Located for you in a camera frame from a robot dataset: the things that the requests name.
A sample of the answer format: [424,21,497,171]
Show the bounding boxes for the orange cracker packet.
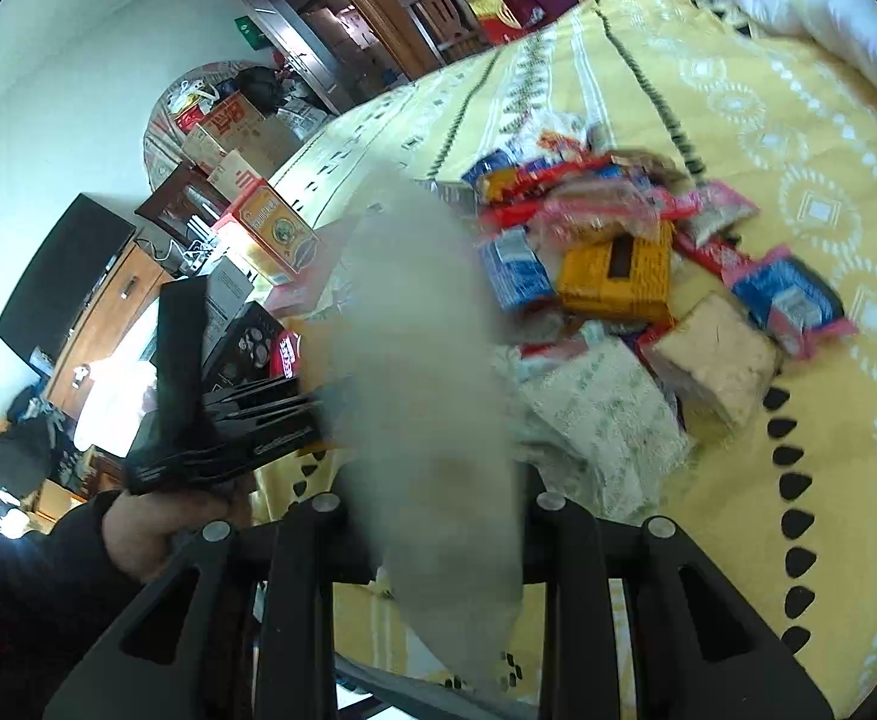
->
[555,221,673,323]

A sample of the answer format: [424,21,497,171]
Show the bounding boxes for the upper cardboard box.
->
[184,93,301,177]

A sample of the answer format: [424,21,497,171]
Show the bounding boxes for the person left hand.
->
[101,475,258,583]

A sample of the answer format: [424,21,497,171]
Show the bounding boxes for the red yellow gift bag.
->
[466,0,526,46]

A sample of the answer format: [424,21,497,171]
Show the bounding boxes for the black icon-printed box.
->
[202,301,283,394]

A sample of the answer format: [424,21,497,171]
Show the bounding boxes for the beige cake packet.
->
[640,293,782,429]

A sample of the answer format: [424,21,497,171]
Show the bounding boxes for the yellow patterned bedspread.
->
[272,0,877,718]

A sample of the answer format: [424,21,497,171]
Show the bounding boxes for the wooden drawer dresser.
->
[44,242,171,419]

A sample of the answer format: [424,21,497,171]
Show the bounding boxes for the blue pink wafer packet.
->
[722,245,858,359]

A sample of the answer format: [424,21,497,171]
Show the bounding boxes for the red Nescafe coffee bag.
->
[271,330,301,379]

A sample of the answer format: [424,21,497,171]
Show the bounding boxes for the white grey carton box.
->
[200,255,253,359]

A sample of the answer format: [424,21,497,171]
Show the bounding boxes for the green white rice snack bag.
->
[331,169,523,689]

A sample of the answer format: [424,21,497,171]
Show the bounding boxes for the orange red tea box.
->
[212,179,322,286]

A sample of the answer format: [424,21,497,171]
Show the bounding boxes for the wooden chair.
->
[396,0,489,67]

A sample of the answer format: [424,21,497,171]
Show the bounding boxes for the black television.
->
[0,195,136,377]

